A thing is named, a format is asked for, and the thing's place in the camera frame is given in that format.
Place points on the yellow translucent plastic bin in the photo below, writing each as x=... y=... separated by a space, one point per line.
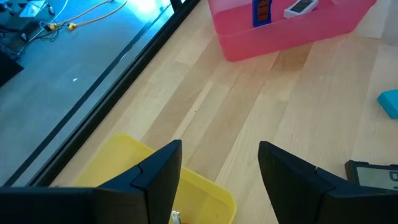
x=202 y=199

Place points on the black metal table frame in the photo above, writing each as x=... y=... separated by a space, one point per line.
x=113 y=96

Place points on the black digital clock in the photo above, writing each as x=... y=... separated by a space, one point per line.
x=373 y=175

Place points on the silver metal device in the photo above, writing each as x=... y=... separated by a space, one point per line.
x=32 y=7

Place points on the pink translucent plastic bin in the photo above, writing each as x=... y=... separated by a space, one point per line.
x=280 y=40

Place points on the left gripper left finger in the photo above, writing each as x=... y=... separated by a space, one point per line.
x=155 y=193

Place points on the white digital clock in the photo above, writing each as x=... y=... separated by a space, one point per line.
x=301 y=7

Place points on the teal digital clock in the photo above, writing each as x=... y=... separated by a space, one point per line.
x=390 y=104

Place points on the blue digital clock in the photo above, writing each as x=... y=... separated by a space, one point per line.
x=262 y=14

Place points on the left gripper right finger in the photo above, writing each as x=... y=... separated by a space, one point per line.
x=295 y=193

